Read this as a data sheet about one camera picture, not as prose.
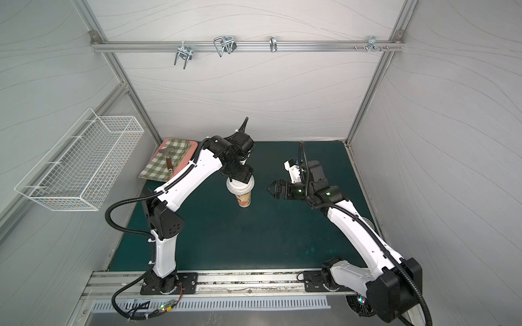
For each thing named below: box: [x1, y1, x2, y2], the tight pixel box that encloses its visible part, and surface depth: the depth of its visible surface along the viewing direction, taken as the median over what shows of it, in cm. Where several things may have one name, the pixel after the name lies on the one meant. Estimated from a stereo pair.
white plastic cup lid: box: [225, 175, 255, 196], surface depth 82 cm
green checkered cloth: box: [137, 139, 191, 183], surface depth 113 cm
